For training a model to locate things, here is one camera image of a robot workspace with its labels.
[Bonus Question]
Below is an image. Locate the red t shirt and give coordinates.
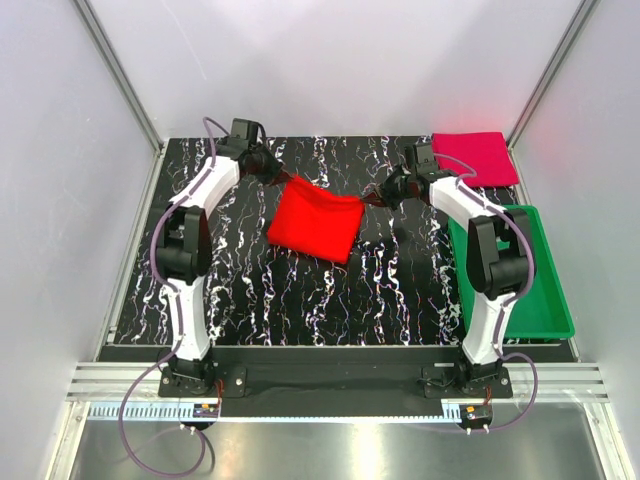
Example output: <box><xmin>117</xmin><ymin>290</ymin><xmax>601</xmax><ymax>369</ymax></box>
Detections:
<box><xmin>267</xmin><ymin>176</ymin><xmax>365</xmax><ymax>264</ymax></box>

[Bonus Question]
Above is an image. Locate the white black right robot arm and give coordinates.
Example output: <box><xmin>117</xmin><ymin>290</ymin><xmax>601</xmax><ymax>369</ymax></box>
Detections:
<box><xmin>362</xmin><ymin>142</ymin><xmax>536</xmax><ymax>397</ymax></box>

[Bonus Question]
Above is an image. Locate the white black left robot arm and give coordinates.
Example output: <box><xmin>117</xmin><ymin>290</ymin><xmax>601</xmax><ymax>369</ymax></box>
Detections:
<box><xmin>150</xmin><ymin>118</ymin><xmax>290</xmax><ymax>396</ymax></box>

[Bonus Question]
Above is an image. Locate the folded magenta t shirt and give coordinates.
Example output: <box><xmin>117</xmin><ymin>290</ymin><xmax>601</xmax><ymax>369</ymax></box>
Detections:
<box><xmin>432</xmin><ymin>132</ymin><xmax>519</xmax><ymax>188</ymax></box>

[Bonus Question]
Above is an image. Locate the black marbled table mat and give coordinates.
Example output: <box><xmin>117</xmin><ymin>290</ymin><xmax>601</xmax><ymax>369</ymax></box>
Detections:
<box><xmin>98</xmin><ymin>134</ymin><xmax>466</xmax><ymax>362</ymax></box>

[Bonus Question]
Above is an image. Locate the green plastic tray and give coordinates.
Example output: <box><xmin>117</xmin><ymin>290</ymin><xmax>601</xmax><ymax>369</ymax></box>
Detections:
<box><xmin>447</xmin><ymin>203</ymin><xmax>576</xmax><ymax>341</ymax></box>

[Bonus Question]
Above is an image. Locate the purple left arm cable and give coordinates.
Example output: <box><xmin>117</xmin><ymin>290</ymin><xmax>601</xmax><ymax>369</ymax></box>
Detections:
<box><xmin>117</xmin><ymin>116</ymin><xmax>217</xmax><ymax>474</ymax></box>

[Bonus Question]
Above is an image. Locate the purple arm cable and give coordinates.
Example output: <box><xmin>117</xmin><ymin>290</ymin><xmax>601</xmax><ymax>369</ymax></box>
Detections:
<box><xmin>117</xmin><ymin>116</ymin><xmax>217</xmax><ymax>474</ymax></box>
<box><xmin>399</xmin><ymin>152</ymin><xmax>541</xmax><ymax>436</ymax></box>

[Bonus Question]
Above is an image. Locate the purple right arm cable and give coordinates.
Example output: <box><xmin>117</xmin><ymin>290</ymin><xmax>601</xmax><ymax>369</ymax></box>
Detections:
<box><xmin>399</xmin><ymin>152</ymin><xmax>541</xmax><ymax>436</ymax></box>

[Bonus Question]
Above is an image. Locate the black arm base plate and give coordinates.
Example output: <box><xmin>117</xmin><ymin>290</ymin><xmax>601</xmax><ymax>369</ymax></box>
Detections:
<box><xmin>159</xmin><ymin>346</ymin><xmax>485</xmax><ymax>421</ymax></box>

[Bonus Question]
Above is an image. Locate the left aluminium frame post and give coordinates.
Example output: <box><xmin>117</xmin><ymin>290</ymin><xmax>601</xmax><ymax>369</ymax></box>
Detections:
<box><xmin>70</xmin><ymin>0</ymin><xmax>164</xmax><ymax>153</ymax></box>

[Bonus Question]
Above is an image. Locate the aluminium frame post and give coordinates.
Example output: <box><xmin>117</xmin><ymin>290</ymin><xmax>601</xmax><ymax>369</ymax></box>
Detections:
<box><xmin>506</xmin><ymin>0</ymin><xmax>600</xmax><ymax>150</ymax></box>
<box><xmin>70</xmin><ymin>0</ymin><xmax>164</xmax><ymax>153</ymax></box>

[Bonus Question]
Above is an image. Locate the white slotted cable duct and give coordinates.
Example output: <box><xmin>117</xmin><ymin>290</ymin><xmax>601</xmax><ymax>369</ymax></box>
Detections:
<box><xmin>88</xmin><ymin>400</ymin><xmax>493</xmax><ymax>425</ymax></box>

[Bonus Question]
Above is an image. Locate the right aluminium frame post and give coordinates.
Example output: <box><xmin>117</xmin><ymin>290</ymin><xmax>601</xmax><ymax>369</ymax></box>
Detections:
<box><xmin>506</xmin><ymin>0</ymin><xmax>600</xmax><ymax>150</ymax></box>

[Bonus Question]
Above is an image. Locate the aluminium front rail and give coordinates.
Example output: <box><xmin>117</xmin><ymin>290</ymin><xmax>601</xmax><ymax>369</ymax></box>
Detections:
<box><xmin>68</xmin><ymin>362</ymin><xmax>609</xmax><ymax>403</ymax></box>

